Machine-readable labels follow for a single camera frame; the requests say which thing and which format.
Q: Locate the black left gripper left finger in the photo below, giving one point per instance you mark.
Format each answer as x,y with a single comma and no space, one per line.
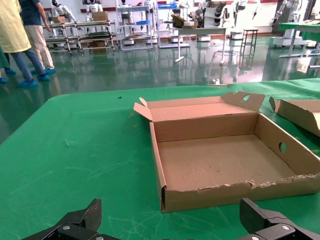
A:
82,220

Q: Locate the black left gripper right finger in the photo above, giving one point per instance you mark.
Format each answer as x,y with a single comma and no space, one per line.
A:
265,221

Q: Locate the small cardboard box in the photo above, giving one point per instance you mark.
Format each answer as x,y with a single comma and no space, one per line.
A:
220,160

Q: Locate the large cardboard box with lid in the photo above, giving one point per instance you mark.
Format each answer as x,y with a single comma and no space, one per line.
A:
297,113

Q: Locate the flat cardboard box on rack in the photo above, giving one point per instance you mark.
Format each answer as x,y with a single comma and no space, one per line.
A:
58,19

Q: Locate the white robot parts rack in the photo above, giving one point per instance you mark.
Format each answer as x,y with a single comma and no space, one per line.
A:
212,15

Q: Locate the open cardboard box on table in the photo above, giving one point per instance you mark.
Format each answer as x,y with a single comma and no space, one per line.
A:
178,20

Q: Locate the green tablecloth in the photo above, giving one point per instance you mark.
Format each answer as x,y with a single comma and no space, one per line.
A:
75,150

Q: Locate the small white floor object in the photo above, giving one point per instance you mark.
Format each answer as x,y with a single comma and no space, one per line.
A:
216,81

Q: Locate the person in green clothing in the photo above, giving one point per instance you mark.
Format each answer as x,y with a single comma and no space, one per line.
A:
2,60

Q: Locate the white robot on wheeled base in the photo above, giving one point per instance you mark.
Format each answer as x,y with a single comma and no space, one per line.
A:
290,35

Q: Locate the person in dark blue shirt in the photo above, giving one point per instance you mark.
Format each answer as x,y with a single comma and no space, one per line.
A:
37,37

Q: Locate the black metal stool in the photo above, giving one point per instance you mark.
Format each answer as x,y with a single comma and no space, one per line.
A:
250,30

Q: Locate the metal rack cart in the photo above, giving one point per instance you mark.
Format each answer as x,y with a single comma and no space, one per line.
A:
95,23

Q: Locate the table with green cover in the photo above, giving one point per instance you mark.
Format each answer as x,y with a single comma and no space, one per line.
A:
300,26

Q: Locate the grey work table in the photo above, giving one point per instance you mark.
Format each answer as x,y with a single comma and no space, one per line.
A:
200,28

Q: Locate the person in yellow coat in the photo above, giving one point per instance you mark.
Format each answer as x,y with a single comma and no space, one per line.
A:
12,25

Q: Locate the white humanoid robot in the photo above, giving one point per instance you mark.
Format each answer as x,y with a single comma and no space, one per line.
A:
93,7
60,8

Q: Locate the white shelf unit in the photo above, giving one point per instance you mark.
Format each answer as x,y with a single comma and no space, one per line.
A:
136,8

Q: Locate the shelf unit with blue bins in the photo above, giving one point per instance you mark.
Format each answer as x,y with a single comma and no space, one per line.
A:
172,6

